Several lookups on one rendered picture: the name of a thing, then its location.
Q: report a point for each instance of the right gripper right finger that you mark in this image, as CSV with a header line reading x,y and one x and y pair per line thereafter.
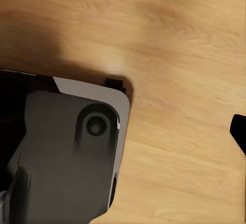
x,y
238,130

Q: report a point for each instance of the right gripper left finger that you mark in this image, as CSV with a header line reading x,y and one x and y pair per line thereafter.
x,y
12,132

